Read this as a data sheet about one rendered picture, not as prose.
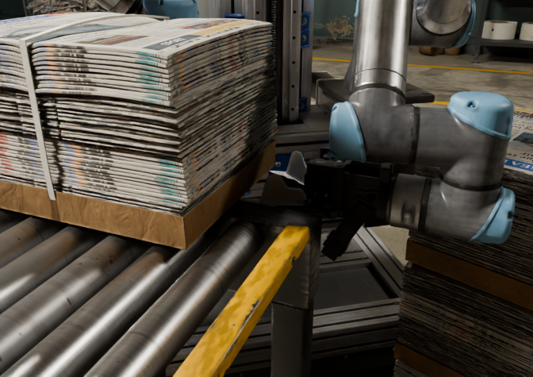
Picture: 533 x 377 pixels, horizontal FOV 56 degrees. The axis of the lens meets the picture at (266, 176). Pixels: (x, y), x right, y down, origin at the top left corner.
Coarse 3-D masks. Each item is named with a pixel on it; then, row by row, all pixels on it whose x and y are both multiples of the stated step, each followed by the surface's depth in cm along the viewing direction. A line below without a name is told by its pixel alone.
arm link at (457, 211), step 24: (432, 192) 65; (456, 192) 62; (480, 192) 61; (504, 192) 63; (432, 216) 64; (456, 216) 63; (480, 216) 62; (504, 216) 61; (480, 240) 64; (504, 240) 63
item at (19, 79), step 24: (120, 24) 72; (144, 24) 71; (24, 72) 56; (48, 72) 55; (24, 96) 58; (48, 96) 56; (24, 120) 59; (48, 120) 58; (48, 144) 60; (72, 192) 61
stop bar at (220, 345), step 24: (288, 240) 56; (264, 264) 52; (288, 264) 53; (240, 288) 48; (264, 288) 48; (240, 312) 45; (216, 336) 42; (240, 336) 42; (192, 360) 39; (216, 360) 39
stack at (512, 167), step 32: (512, 128) 92; (512, 160) 77; (512, 224) 76; (480, 256) 81; (512, 256) 78; (416, 288) 92; (448, 288) 87; (416, 320) 94; (448, 320) 89; (480, 320) 85; (512, 320) 81; (448, 352) 91; (480, 352) 87; (512, 352) 82
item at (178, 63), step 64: (64, 64) 53; (128, 64) 50; (192, 64) 53; (256, 64) 69; (64, 128) 57; (128, 128) 53; (192, 128) 54; (256, 128) 70; (128, 192) 57; (192, 192) 55
